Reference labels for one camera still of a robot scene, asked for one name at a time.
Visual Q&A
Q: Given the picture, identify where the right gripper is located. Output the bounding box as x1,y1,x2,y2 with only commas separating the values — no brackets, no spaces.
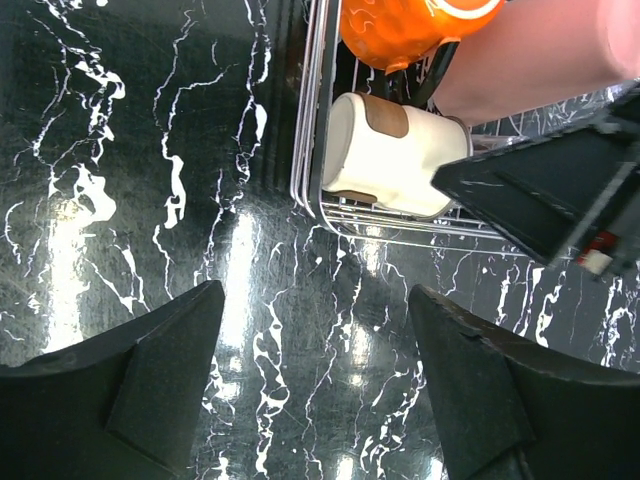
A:
432,85,639,278

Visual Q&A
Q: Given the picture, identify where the small clear plastic cup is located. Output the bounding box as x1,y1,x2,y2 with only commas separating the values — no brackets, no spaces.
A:
471,134,527,155

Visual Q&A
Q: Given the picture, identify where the metal cup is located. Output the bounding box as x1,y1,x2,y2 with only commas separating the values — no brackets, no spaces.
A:
322,92,473,219

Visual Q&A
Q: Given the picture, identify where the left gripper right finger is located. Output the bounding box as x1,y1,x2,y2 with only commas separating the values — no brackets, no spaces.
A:
409,285,639,479

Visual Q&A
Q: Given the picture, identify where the wire dish rack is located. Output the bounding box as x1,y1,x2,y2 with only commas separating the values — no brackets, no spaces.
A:
291,1,639,267

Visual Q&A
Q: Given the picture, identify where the orange cup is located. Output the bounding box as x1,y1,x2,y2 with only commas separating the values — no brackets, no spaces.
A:
339,0,504,107

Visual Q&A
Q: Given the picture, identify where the pink plastic cup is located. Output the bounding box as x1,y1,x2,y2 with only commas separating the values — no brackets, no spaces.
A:
433,0,639,126

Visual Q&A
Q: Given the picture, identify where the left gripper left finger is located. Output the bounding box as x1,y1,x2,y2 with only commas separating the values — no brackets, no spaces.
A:
1,281,225,479

